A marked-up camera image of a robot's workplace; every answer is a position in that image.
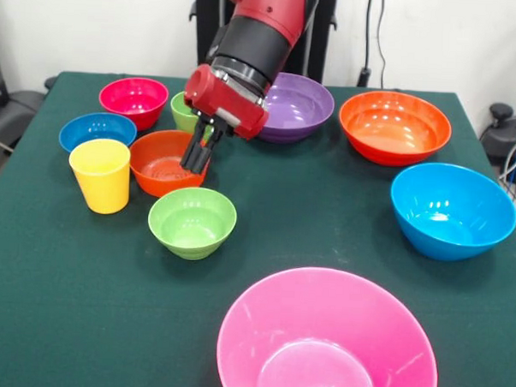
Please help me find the green cup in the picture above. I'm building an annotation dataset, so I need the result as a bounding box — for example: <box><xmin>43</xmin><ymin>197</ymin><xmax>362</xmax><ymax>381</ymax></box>
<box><xmin>169</xmin><ymin>90</ymin><xmax>216</xmax><ymax>136</ymax></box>

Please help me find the small crimson bowl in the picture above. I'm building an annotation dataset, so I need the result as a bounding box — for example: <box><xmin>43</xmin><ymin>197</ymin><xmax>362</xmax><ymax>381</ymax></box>
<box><xmin>98</xmin><ymin>75</ymin><xmax>170</xmax><ymax>133</ymax></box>

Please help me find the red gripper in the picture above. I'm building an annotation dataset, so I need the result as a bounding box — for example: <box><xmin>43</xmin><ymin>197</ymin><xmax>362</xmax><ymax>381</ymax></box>
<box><xmin>179</xmin><ymin>63</ymin><xmax>272</xmax><ymax>177</ymax></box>

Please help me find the floor cable bundle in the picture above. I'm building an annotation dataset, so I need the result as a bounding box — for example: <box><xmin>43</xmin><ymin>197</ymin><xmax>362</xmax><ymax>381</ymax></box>
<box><xmin>495</xmin><ymin>126</ymin><xmax>516</xmax><ymax>205</ymax></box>

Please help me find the dark green tablecloth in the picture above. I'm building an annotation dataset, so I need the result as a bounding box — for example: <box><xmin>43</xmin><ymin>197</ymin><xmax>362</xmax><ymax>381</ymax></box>
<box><xmin>0</xmin><ymin>68</ymin><xmax>516</xmax><ymax>387</ymax></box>

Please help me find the black hanging cable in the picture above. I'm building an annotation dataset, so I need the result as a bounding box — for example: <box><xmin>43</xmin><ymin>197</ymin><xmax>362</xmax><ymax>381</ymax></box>
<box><xmin>356</xmin><ymin>0</ymin><xmax>376</xmax><ymax>89</ymax></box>
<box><xmin>375</xmin><ymin>0</ymin><xmax>391</xmax><ymax>86</ymax></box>

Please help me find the large orange bowl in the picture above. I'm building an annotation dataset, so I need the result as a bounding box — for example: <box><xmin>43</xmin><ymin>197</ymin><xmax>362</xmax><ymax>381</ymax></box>
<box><xmin>336</xmin><ymin>88</ymin><xmax>454</xmax><ymax>170</ymax></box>

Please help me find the yellow cup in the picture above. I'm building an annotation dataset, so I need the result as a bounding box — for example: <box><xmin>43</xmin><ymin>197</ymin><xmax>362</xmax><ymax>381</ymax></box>
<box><xmin>66</xmin><ymin>136</ymin><xmax>133</xmax><ymax>216</ymax></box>

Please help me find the small dark blue bowl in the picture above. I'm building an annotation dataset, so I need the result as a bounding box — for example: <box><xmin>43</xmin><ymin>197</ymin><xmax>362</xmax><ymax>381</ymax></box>
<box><xmin>57</xmin><ymin>110</ymin><xmax>139</xmax><ymax>157</ymax></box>

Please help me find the purple bowl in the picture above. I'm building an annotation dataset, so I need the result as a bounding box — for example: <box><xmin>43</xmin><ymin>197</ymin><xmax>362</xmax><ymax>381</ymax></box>
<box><xmin>255</xmin><ymin>71</ymin><xmax>337</xmax><ymax>146</ymax></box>

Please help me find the small orange bowl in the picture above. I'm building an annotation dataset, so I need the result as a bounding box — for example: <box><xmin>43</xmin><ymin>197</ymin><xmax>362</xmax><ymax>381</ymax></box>
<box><xmin>128</xmin><ymin>128</ymin><xmax>213</xmax><ymax>200</ymax></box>

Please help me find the small green bowl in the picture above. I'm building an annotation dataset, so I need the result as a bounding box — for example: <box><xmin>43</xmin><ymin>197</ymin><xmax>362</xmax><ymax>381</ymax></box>
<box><xmin>145</xmin><ymin>184</ymin><xmax>239</xmax><ymax>263</ymax></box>

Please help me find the light blue bowl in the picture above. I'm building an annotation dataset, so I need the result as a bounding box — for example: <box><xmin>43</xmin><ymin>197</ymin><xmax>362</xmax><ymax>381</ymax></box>
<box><xmin>387</xmin><ymin>160</ymin><xmax>516</xmax><ymax>265</ymax></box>

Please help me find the large pink bowl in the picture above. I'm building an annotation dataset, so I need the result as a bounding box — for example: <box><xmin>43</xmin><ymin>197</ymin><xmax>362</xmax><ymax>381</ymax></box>
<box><xmin>214</xmin><ymin>263</ymin><xmax>444</xmax><ymax>387</ymax></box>

